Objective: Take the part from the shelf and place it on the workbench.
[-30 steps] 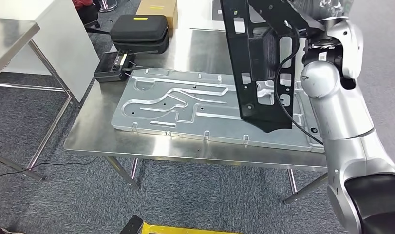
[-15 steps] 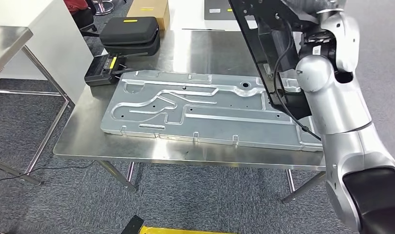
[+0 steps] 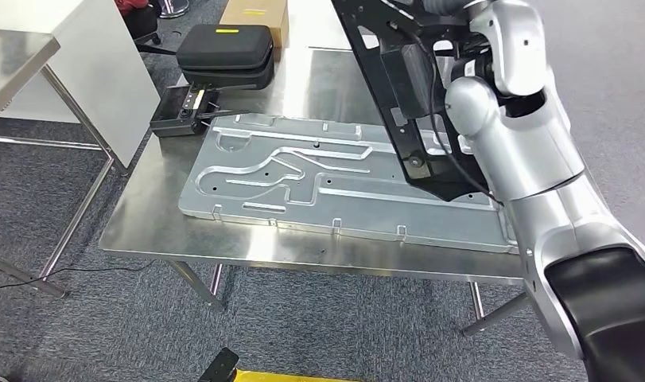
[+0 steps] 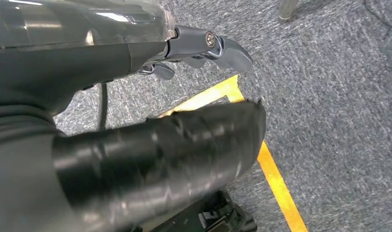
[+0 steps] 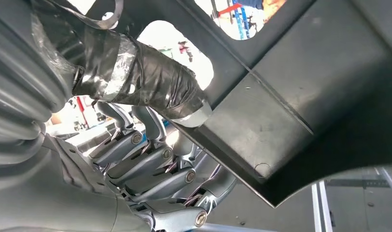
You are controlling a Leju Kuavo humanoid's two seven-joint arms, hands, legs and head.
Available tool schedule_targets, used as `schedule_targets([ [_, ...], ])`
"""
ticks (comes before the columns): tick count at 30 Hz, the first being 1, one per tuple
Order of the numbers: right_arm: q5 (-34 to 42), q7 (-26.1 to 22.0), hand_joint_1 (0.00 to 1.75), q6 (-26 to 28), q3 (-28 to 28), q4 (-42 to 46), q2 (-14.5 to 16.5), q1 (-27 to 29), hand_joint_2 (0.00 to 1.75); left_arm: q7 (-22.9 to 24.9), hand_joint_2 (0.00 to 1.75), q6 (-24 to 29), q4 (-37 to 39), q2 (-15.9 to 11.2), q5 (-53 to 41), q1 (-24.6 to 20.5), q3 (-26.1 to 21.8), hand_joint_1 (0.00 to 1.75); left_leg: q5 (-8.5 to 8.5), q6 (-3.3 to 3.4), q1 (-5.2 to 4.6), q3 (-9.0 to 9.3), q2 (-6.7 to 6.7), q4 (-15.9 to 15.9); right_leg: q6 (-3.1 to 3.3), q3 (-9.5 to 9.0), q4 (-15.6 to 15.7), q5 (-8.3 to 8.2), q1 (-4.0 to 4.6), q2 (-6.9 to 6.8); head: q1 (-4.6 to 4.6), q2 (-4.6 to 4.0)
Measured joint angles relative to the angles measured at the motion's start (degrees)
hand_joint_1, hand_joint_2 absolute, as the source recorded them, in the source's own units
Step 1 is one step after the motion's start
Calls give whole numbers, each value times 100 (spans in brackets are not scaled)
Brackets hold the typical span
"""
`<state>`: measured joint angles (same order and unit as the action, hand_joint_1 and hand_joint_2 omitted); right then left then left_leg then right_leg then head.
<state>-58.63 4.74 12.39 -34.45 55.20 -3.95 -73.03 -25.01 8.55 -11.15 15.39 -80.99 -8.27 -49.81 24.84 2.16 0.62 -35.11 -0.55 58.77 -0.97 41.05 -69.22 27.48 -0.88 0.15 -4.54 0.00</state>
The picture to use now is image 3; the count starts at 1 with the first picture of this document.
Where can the black plastic panel part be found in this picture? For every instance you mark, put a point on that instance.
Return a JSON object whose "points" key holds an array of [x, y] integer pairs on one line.
{"points": [[385, 105]]}

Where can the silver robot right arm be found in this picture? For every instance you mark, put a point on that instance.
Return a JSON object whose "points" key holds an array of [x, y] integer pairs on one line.
{"points": [[538, 158]]}

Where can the steel workbench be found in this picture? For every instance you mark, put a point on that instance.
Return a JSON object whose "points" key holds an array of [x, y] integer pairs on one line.
{"points": [[159, 211]]}

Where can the stamped sheet metal plate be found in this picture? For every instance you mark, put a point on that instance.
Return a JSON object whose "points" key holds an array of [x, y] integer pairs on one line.
{"points": [[353, 211]]}

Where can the black device with yellow label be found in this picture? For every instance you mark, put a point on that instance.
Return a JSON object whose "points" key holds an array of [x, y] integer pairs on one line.
{"points": [[177, 113]]}

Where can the black zip case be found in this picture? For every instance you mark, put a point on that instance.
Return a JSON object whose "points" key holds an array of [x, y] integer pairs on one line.
{"points": [[224, 50]]}

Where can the yellow floor tape square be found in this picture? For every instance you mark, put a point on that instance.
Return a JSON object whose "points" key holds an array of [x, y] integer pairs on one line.
{"points": [[290, 376]]}

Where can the brown cardboard box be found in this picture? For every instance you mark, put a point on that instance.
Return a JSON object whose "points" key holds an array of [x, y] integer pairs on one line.
{"points": [[259, 13]]}

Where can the black flat robot fitting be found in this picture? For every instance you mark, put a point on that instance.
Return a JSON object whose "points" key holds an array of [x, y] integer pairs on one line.
{"points": [[219, 366]]}

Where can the chrome round base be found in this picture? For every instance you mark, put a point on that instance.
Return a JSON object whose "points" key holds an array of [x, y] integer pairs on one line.
{"points": [[173, 8]]}

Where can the black office chair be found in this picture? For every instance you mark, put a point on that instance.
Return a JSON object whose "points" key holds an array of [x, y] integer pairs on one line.
{"points": [[140, 23]]}

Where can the white board panel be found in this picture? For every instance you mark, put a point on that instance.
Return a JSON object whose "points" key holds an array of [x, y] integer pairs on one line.
{"points": [[101, 68]]}

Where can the steel side table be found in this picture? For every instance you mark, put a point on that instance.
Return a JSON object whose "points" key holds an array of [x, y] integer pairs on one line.
{"points": [[11, 58]]}

